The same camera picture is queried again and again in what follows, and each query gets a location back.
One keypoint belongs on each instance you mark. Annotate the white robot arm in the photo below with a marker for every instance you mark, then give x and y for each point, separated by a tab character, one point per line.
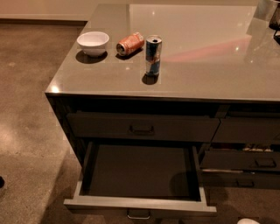
247	221

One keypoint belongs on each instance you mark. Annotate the blue silver energy drink can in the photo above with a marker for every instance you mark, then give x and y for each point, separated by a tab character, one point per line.
152	54

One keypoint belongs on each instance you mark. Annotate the orange soda can lying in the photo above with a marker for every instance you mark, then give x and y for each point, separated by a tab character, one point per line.
130	44

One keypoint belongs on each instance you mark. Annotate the dark cabinet with grey top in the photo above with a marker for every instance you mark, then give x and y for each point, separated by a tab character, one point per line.
217	60

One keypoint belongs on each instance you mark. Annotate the white ceramic bowl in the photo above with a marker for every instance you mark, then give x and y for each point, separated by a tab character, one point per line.
93	43

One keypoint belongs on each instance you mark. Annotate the dark object on floor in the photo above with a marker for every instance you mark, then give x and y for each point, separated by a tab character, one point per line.
2	182

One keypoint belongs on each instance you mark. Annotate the dark object on countertop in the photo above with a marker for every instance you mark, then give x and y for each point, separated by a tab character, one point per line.
274	24

